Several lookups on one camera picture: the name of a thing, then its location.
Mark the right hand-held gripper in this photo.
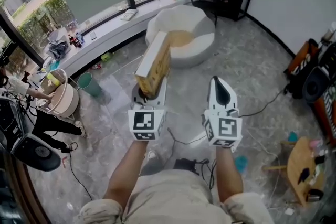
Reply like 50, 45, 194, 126
201, 76, 244, 153

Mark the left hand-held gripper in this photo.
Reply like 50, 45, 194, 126
128, 77, 168, 142

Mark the yellow and white book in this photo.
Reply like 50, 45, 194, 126
134, 31, 172, 95

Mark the white round padded seat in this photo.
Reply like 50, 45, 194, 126
145, 4, 216, 69

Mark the person's left forearm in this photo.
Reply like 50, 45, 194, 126
103, 138, 148, 210

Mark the person's right forearm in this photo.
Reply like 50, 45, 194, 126
215, 147, 244, 205

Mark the green waste bin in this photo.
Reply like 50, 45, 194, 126
77, 71, 103, 98

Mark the person's grey shoe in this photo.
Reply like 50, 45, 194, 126
146, 150, 159, 164

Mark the white window ledge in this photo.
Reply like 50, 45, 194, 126
41, 0, 190, 79

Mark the black power adapter box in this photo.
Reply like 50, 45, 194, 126
173, 158, 201, 176

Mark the white flat box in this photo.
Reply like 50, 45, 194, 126
120, 8, 139, 22

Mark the pink round basket with hoop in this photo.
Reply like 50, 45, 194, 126
38, 68, 80, 118

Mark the orange and black case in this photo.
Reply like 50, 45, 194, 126
284, 38, 320, 82

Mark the cluster of dark drink bottles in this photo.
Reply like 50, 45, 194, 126
68, 31, 85, 48

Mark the black loudspeaker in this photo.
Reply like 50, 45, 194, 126
301, 65, 332, 105

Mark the grey patterned bag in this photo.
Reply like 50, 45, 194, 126
48, 40, 70, 60

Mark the person's beige clothing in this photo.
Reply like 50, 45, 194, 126
73, 169, 275, 224

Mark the round wooden side table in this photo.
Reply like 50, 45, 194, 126
261, 136, 327, 208

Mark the black and grey machine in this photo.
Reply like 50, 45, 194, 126
0, 97, 62, 173

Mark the black floor cable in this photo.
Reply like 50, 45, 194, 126
237, 88, 288, 118

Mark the black cable at machine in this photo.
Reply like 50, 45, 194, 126
60, 141, 94, 201

